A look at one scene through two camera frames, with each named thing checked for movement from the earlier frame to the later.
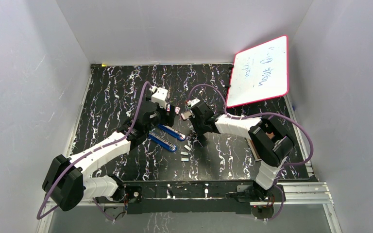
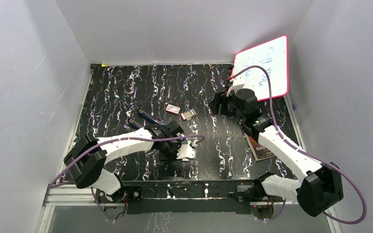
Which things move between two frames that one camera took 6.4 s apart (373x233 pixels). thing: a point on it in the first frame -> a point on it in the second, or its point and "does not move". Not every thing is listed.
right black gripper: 194,119 -> 220,97
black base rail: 191,198 does not move
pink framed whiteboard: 259,73 does not move
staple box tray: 187,114 does not move
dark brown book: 255,152 does not move
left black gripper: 168,118 -> 162,158
